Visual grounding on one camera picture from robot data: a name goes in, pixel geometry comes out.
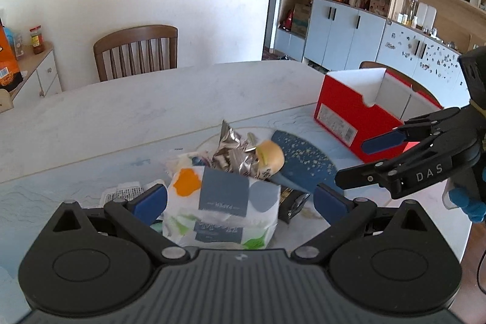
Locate cardboard box on shelf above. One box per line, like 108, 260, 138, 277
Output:
291, 4, 311, 37

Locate silver foil bag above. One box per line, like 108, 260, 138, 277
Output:
211, 120, 259, 179

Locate white printed snack wrapper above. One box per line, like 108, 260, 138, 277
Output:
99, 179, 165, 207

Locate red cardboard box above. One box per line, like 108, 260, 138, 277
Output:
314, 68, 440, 163

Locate orange snack bag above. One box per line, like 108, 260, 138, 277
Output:
0, 26, 23, 92

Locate wooden chair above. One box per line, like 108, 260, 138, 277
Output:
359, 61, 442, 108
93, 25, 179, 81

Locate white tissue pack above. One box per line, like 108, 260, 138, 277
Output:
162, 166, 280, 250

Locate wooden chair at right side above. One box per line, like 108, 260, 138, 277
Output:
359, 61, 442, 108

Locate blue gloved right hand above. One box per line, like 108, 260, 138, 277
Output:
447, 166, 485, 223

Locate black snack packet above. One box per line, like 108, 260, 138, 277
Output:
279, 187, 310, 224

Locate grey wall cabinet unit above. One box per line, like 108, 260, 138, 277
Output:
265, 0, 485, 107

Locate white drawer cabinet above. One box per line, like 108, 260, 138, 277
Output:
1, 42, 62, 113

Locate red lid sauce jar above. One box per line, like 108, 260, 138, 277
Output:
30, 26, 44, 54

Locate wooden chair at far side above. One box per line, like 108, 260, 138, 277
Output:
93, 25, 179, 81

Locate tan bread toy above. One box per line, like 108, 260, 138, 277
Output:
255, 140, 285, 179

